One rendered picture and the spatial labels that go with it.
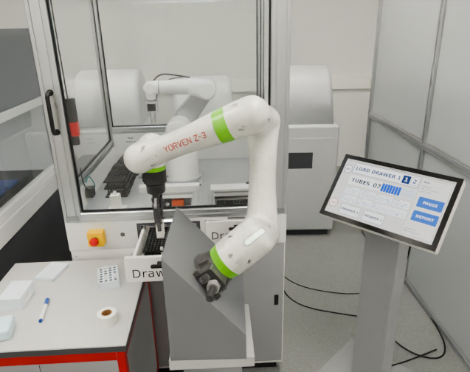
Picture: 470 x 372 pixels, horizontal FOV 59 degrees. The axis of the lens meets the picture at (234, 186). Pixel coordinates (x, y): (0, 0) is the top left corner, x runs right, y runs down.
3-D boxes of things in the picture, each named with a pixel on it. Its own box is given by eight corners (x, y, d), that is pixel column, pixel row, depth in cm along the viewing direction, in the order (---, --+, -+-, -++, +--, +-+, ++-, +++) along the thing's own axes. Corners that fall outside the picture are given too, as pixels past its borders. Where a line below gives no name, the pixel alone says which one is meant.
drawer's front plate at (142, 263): (198, 279, 169) (197, 255, 165) (126, 282, 168) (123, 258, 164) (198, 276, 170) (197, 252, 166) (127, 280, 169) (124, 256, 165)
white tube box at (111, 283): (119, 287, 175) (119, 279, 173) (99, 291, 172) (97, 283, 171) (118, 271, 186) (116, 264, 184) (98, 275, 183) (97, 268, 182)
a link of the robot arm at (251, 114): (279, 128, 140) (268, 94, 140) (271, 123, 127) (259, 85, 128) (229, 146, 145) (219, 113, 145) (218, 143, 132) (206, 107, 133)
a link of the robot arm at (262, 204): (282, 249, 157) (284, 106, 155) (274, 257, 141) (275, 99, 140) (249, 247, 160) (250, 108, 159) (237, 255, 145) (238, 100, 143)
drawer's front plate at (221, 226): (267, 240, 197) (267, 219, 193) (206, 243, 196) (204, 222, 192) (267, 239, 199) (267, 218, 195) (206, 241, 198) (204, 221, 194)
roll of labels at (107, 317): (94, 326, 152) (93, 317, 150) (103, 314, 158) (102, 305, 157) (112, 328, 151) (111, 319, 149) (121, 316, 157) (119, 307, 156)
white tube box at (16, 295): (22, 309, 162) (19, 298, 160) (-1, 311, 162) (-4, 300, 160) (35, 290, 174) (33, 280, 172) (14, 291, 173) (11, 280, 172)
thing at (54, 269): (53, 282, 179) (52, 278, 179) (35, 280, 181) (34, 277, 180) (69, 266, 191) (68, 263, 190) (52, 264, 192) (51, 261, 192)
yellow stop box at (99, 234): (103, 247, 190) (101, 233, 188) (88, 248, 190) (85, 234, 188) (106, 241, 195) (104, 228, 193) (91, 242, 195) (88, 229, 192)
